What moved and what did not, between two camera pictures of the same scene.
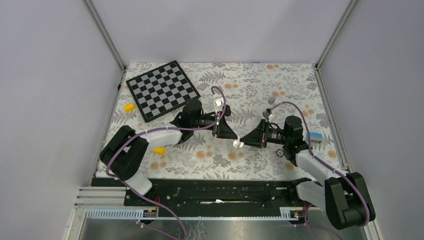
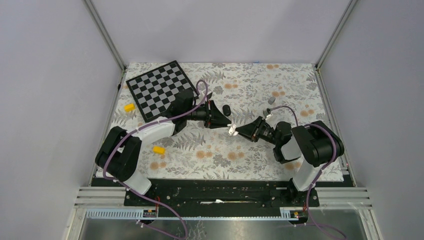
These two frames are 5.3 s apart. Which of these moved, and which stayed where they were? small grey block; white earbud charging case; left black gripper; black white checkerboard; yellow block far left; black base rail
Moved: left black gripper; white earbud charging case
Stayed: black base rail; yellow block far left; small grey block; black white checkerboard
